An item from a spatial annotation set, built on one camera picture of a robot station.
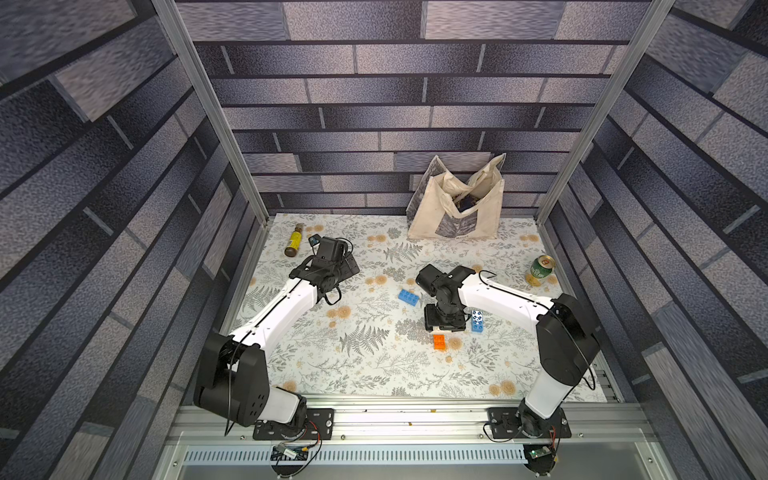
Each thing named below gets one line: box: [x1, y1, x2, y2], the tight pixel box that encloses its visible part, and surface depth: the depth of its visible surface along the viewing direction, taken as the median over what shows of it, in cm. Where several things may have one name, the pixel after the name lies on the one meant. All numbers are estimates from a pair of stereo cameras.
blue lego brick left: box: [398, 289, 420, 307], surface depth 97 cm
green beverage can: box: [530, 255, 556, 279], surface depth 95 cm
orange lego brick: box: [434, 334, 446, 350], surface depth 88 cm
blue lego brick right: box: [471, 310, 484, 333], surface depth 91 cm
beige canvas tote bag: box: [406, 153, 506, 239], surface depth 102 cm
